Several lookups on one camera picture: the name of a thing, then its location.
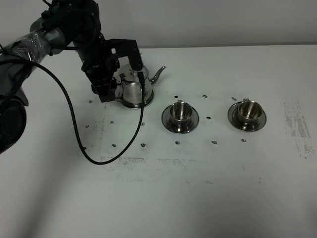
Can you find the stainless steel teapot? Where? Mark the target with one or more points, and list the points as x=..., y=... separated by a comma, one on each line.
x=129, y=87

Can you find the steel teacup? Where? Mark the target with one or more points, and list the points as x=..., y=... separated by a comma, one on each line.
x=180, y=112
x=249, y=112

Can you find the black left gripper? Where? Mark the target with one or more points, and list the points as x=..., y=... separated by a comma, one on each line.
x=99, y=65

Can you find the steel teacup left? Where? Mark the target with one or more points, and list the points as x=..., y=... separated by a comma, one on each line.
x=180, y=112

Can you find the steel teacup right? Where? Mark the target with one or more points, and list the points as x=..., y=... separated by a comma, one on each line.
x=249, y=112

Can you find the steel teapot saucer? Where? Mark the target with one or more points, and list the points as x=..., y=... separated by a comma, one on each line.
x=138, y=106

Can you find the steel saucer left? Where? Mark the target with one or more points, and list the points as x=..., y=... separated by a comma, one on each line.
x=179, y=128

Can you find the steel saucer right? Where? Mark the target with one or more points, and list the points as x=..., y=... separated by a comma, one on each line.
x=234, y=121

